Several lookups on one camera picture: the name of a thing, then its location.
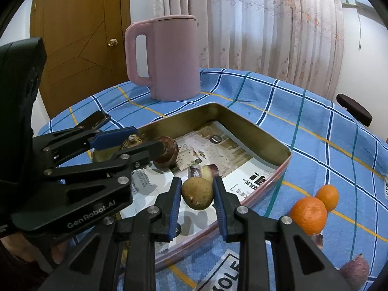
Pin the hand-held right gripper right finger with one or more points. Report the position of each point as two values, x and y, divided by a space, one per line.
220 209

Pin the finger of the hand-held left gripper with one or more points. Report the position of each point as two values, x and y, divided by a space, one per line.
142 153
112 137

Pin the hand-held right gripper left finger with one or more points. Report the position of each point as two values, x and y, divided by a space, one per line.
174 206

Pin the reddish brown water chestnut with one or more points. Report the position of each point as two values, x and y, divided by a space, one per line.
168 153

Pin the brown potato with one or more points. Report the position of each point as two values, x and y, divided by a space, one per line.
197 193

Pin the pink metal tin tray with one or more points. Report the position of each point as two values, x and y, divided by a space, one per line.
242 130

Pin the black smartphone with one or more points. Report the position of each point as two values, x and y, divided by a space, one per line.
94 120

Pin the printed paper leaflet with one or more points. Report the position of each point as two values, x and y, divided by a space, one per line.
242 172

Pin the wooden door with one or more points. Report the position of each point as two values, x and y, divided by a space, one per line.
75 36

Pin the large orange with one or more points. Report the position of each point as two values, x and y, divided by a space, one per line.
309 216

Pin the brass door knob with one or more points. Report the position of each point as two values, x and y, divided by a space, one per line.
112 42

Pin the pink electric kettle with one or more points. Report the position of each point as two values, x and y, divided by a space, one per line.
172 57

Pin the purple sweet potato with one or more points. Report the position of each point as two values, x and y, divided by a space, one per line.
317 240
354 271

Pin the blue plaid tablecloth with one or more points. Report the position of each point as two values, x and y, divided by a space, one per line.
303 145

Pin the small orange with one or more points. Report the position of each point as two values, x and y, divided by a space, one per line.
329 197

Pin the dark brown chair back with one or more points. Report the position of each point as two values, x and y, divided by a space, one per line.
354 109

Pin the floral sheer curtain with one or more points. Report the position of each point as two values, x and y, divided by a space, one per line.
257 21

